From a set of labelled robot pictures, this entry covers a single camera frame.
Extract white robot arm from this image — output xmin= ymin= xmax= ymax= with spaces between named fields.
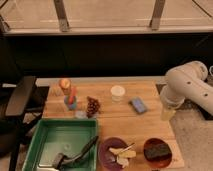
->
xmin=160 ymin=61 xmax=213 ymax=121

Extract blue sponge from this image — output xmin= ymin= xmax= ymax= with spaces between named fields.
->
xmin=130 ymin=97 xmax=147 ymax=114

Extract dark green scouring pad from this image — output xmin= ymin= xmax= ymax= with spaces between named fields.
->
xmin=144 ymin=144 xmax=172 ymax=161

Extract dark red bowl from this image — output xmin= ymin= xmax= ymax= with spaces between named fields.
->
xmin=143 ymin=138 xmax=172 ymax=169

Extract white lidded plastic cup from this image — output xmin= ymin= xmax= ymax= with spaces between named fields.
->
xmin=110 ymin=85 xmax=125 ymax=102

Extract yellow white food pieces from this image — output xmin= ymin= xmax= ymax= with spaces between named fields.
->
xmin=109 ymin=147 xmax=136 ymax=168

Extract purple plate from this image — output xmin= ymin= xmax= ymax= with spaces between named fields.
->
xmin=98 ymin=137 xmax=128 ymax=171

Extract small blue cup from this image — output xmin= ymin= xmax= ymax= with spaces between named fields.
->
xmin=64 ymin=96 xmax=77 ymax=110

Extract red yellow apple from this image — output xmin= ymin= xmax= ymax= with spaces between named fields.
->
xmin=59 ymin=78 xmax=71 ymax=89

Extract black dish brush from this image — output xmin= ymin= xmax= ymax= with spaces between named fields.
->
xmin=52 ymin=136 xmax=98 ymax=170

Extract green plastic bin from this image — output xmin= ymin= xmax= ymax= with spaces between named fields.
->
xmin=22 ymin=119 xmax=98 ymax=171

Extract black office chair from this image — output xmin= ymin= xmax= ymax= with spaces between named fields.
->
xmin=0 ymin=76 xmax=48 ymax=171

